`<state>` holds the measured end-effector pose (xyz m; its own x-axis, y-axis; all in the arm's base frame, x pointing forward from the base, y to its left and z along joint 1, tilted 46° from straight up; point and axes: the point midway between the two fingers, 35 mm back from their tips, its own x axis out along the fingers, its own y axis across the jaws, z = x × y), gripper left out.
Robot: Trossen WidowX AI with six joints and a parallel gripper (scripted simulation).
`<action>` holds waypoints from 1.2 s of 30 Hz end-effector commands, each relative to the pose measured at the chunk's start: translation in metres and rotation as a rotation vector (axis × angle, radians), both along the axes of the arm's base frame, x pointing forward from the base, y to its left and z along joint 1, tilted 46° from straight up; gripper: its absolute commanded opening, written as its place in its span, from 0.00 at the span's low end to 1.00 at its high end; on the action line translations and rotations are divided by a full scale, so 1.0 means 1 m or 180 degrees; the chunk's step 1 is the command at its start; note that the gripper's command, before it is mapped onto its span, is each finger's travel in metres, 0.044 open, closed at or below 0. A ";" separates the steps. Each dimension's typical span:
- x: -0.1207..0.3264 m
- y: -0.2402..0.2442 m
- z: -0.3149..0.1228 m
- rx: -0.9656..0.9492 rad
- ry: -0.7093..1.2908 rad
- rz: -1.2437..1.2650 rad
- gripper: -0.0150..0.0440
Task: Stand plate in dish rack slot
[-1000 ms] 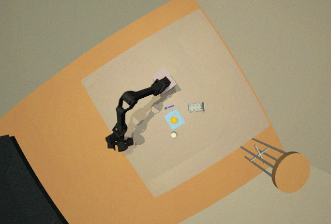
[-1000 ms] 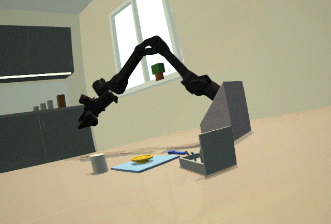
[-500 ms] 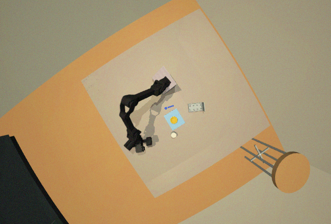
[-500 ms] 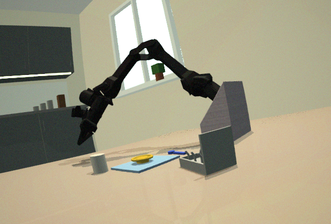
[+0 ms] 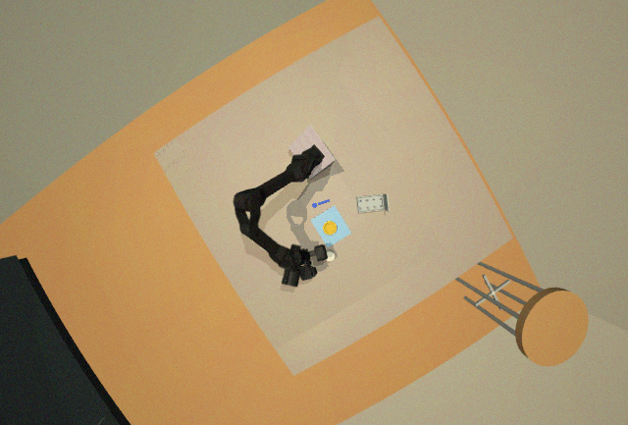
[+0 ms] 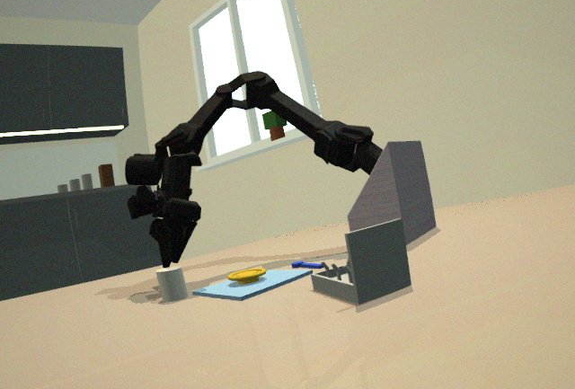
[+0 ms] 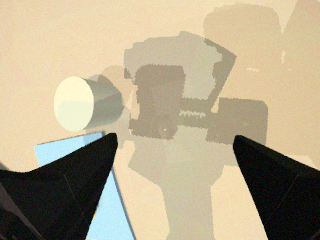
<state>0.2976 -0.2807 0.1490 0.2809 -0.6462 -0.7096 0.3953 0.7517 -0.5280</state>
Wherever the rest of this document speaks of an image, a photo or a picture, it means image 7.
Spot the light blue flat slab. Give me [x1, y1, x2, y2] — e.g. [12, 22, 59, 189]
[35, 131, 137, 240]

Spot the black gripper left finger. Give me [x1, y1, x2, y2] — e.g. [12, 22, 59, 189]
[0, 132, 117, 240]

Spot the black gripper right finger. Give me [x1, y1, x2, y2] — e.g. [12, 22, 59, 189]
[232, 135, 320, 240]

